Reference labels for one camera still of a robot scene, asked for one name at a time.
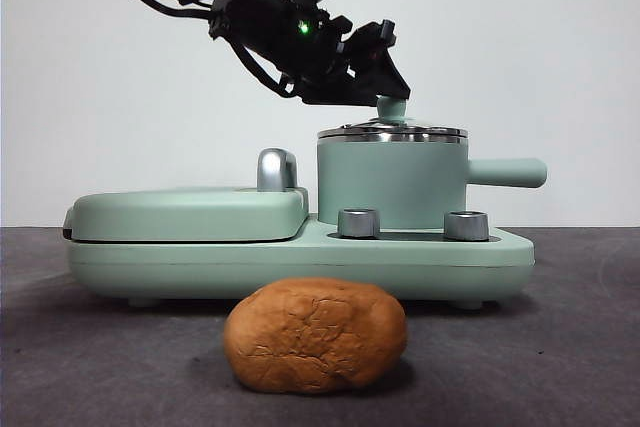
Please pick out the silver control knob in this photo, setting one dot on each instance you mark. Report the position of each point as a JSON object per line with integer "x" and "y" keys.
{"x": 466, "y": 226}
{"x": 359, "y": 223}

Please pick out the glass pot lid green knob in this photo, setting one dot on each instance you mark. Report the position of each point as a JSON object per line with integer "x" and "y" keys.
{"x": 390, "y": 112}

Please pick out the brown potato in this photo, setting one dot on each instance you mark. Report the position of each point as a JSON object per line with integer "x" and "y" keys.
{"x": 315, "y": 337}

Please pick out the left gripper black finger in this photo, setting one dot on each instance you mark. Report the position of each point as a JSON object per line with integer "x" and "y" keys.
{"x": 387, "y": 72}
{"x": 340, "y": 97}

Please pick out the mint green breakfast maker base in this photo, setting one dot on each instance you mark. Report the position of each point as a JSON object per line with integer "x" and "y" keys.
{"x": 300, "y": 267}

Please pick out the mint green griddle cover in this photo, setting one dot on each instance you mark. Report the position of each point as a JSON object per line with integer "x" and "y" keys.
{"x": 175, "y": 214}

